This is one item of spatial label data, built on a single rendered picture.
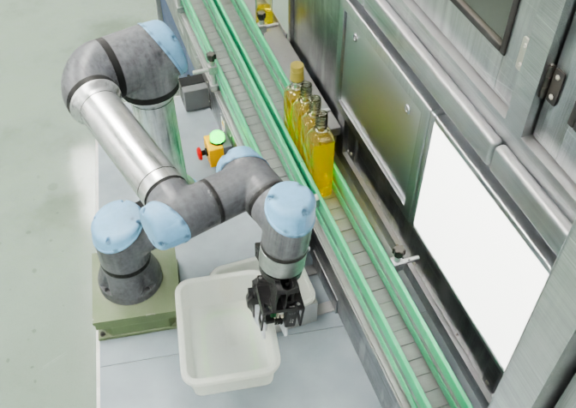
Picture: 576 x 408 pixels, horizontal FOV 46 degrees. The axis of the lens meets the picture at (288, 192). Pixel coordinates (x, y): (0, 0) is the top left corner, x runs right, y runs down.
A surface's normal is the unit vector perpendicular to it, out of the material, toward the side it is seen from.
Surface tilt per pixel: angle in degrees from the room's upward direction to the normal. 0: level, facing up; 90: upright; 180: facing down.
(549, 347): 90
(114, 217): 7
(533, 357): 90
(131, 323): 90
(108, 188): 0
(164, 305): 2
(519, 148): 90
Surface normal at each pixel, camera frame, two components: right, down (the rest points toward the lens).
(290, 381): 0.00, -0.69
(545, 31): -0.94, 0.24
